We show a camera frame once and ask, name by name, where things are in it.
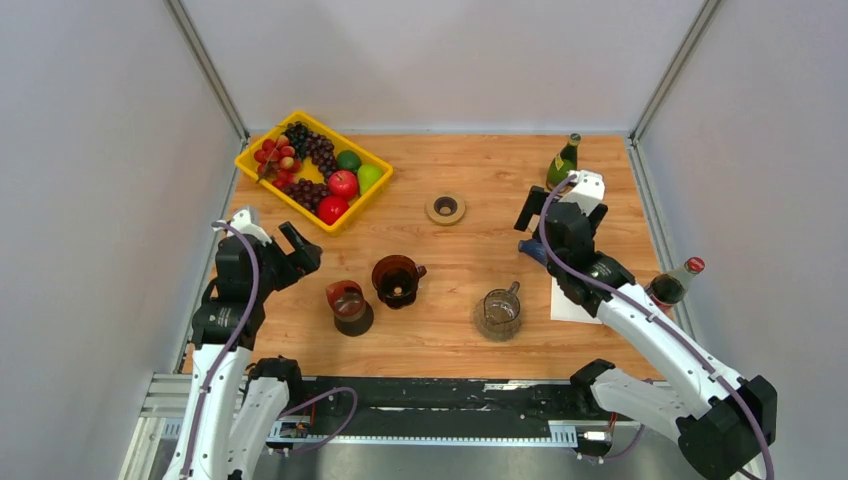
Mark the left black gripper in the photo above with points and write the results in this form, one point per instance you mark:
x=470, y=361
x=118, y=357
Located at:
x=304, y=260

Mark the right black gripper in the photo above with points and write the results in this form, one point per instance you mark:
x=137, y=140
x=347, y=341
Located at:
x=529, y=209

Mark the white paper coffee filter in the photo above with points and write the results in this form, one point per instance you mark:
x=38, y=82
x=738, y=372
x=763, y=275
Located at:
x=563, y=309

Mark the wooden ring dripper holder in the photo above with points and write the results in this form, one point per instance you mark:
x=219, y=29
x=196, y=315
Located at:
x=446, y=209

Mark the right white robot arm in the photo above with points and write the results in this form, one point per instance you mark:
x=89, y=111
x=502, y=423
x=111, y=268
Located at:
x=721, y=421

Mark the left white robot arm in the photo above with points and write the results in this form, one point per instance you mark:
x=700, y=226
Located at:
x=233, y=402

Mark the brown coffee server pot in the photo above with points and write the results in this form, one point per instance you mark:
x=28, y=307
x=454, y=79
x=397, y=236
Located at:
x=353, y=315

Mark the amber glass dripper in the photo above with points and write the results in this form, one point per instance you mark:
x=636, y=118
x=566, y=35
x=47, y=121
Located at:
x=396, y=280

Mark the red tomato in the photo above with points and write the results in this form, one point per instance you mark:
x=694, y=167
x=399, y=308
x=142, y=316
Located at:
x=331, y=209

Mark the small dark grape bunch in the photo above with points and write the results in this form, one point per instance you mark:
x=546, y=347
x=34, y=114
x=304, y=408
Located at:
x=307, y=193

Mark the green glass bottle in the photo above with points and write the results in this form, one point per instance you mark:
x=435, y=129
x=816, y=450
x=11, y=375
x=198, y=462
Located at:
x=563, y=162

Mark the red apple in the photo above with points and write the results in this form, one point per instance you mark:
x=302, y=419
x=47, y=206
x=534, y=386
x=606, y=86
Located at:
x=344, y=183

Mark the green lime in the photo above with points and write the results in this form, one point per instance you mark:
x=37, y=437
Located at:
x=348, y=160

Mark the green pear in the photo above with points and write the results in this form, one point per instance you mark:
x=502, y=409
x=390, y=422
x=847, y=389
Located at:
x=368, y=175

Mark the clear ribbed glass pitcher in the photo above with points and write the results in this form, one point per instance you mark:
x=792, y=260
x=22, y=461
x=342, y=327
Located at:
x=497, y=315

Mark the dark purple grape bunch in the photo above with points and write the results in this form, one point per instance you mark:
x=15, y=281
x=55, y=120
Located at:
x=312, y=146

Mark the cola bottle red cap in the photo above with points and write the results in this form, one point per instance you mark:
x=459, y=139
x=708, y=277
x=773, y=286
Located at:
x=669, y=288

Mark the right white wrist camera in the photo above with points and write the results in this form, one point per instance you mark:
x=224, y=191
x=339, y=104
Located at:
x=586, y=190

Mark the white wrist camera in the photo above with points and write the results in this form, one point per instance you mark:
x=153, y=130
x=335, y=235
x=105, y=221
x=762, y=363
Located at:
x=586, y=190
x=246, y=221

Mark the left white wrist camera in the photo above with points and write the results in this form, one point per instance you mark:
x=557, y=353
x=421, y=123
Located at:
x=246, y=221

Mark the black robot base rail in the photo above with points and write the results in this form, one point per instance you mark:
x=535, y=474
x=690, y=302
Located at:
x=445, y=412

